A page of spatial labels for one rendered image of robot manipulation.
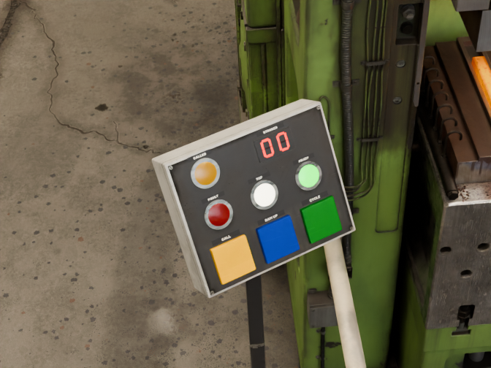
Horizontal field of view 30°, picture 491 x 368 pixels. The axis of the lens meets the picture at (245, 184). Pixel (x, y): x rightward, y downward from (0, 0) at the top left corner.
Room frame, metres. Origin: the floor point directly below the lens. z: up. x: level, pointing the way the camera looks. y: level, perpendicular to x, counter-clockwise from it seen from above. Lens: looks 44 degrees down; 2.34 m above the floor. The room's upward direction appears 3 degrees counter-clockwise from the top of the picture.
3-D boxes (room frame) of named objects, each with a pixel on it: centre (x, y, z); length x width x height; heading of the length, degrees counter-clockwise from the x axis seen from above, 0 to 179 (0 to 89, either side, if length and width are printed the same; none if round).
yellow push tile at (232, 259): (1.16, 0.03, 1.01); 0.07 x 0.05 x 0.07; 117
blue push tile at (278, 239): (1.20, -0.06, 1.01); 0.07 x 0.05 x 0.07; 117
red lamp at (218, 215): (1.20, 0.05, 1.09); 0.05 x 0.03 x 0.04; 92
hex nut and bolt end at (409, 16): (1.57, -0.35, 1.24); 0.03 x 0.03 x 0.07; 2
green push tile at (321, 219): (1.25, -0.14, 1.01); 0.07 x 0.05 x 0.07; 117
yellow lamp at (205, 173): (1.24, 0.07, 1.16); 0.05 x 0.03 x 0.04; 92
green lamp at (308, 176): (1.29, -0.12, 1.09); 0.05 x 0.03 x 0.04; 92
